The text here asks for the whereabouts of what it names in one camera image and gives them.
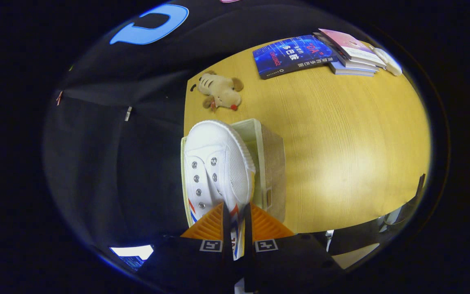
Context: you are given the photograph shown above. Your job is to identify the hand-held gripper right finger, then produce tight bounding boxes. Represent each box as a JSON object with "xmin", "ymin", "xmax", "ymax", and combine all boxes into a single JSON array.
[{"xmin": 242, "ymin": 203, "xmax": 344, "ymax": 294}]

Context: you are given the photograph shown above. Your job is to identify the pink cover book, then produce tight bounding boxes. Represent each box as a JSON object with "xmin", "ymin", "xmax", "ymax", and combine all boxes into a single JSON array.
[{"xmin": 319, "ymin": 29, "xmax": 386, "ymax": 68}]

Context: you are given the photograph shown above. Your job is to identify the blue cover book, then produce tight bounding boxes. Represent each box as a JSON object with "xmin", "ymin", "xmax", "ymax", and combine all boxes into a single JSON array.
[{"xmin": 253, "ymin": 35, "xmax": 339, "ymax": 80}]

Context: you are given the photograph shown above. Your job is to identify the tan plush toy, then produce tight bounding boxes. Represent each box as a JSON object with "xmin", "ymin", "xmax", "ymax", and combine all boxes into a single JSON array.
[{"xmin": 197, "ymin": 70, "xmax": 244, "ymax": 111}]

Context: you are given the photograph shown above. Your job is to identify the beige fabric storage box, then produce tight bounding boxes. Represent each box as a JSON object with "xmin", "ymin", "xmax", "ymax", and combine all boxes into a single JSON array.
[{"xmin": 180, "ymin": 118, "xmax": 287, "ymax": 227}]

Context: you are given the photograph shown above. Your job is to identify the white canvas shoe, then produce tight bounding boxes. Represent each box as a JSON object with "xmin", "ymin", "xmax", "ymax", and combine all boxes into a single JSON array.
[{"xmin": 183, "ymin": 120, "xmax": 257, "ymax": 260}]

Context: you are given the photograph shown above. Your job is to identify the pale thin book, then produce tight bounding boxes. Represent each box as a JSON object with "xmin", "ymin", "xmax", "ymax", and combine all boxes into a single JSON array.
[{"xmin": 329, "ymin": 61, "xmax": 377, "ymax": 77}]

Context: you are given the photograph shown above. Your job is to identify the dark furniture piece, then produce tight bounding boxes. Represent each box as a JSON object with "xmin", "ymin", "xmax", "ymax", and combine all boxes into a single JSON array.
[{"xmin": 326, "ymin": 174, "xmax": 426, "ymax": 258}]

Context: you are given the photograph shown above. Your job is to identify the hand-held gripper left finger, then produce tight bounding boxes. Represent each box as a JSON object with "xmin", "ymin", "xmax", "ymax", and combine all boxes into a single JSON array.
[{"xmin": 136, "ymin": 202, "xmax": 234, "ymax": 294}]

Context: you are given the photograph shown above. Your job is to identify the lit screen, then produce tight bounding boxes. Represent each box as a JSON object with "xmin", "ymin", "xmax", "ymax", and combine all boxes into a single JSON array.
[{"xmin": 110, "ymin": 245, "xmax": 154, "ymax": 270}]

